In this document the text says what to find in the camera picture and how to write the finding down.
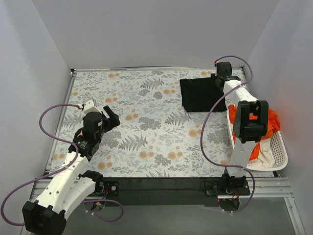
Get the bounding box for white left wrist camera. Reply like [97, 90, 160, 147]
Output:
[78, 99, 101, 115]

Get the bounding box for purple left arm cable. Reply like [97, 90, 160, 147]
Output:
[0, 103, 124, 225]

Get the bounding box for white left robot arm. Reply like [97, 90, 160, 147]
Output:
[22, 100, 120, 235]

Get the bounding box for orange t shirt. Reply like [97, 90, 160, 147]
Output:
[228, 104, 281, 162]

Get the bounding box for black t shirt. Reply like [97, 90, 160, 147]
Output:
[179, 77, 223, 113]

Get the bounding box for cream t shirt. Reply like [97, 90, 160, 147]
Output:
[258, 139, 275, 168]

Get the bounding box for floral patterned table mat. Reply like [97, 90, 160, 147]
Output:
[48, 69, 255, 178]

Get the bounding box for white laundry basket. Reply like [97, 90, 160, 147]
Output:
[227, 105, 288, 171]

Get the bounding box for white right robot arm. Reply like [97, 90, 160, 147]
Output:
[213, 62, 268, 195]

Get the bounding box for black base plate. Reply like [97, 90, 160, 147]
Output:
[93, 176, 251, 207]

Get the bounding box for aluminium frame rail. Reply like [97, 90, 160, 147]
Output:
[217, 177, 293, 199]

